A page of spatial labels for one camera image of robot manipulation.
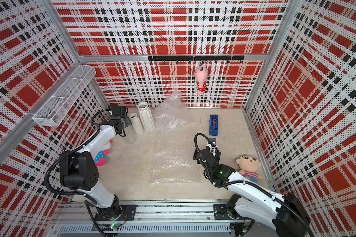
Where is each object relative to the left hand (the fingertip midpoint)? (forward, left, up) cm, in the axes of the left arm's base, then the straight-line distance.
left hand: (125, 121), depth 91 cm
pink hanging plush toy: (+22, -48, +18) cm, 56 cm away
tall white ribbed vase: (+5, -12, -1) cm, 13 cm away
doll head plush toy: (-26, -74, -9) cm, 79 cm away
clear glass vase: (-7, -3, -7) cm, 11 cm away
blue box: (+6, -58, -13) cm, 60 cm away
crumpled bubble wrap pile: (+29, -27, -12) cm, 41 cm away
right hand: (-18, -50, -3) cm, 53 cm away
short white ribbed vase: (+2, -6, -4) cm, 7 cm away
